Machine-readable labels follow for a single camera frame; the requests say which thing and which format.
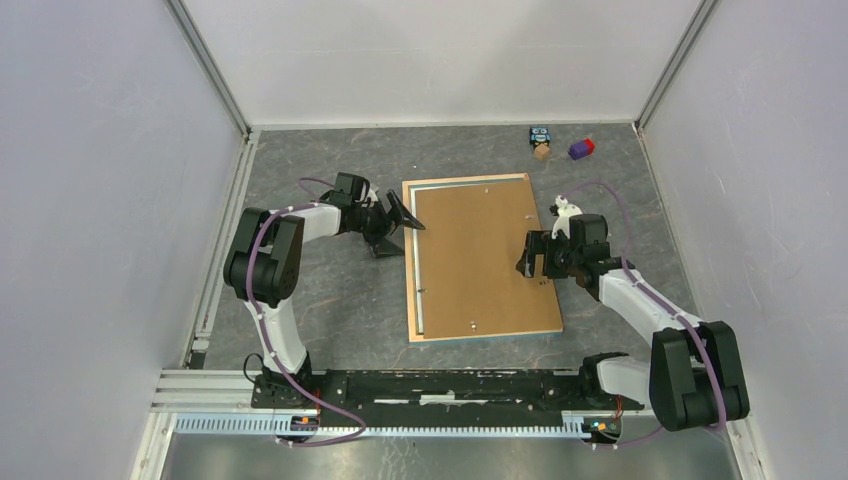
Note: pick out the wooden picture frame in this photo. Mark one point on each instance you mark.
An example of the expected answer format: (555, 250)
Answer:
(409, 265)

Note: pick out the purple and red block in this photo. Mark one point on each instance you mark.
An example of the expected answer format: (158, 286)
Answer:
(581, 149)

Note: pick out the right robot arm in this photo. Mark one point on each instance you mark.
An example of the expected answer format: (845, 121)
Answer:
(694, 377)

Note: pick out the blue owl toy block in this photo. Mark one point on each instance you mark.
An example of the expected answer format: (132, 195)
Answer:
(538, 135)

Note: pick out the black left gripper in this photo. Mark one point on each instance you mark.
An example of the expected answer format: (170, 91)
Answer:
(382, 247)

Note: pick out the brown cardboard backing board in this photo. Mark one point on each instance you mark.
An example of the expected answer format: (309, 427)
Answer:
(484, 265)

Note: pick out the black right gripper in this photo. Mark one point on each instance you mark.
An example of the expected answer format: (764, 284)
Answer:
(536, 243)

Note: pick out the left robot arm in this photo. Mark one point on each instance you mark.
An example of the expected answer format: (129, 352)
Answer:
(263, 266)

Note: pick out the light blue toothed strip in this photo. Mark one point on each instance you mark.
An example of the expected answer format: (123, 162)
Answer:
(285, 425)

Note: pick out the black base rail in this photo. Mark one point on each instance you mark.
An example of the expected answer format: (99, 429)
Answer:
(435, 398)

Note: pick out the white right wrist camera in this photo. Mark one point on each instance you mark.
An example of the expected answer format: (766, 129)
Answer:
(563, 210)

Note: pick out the small wooden cube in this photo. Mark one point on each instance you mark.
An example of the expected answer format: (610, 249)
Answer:
(541, 151)

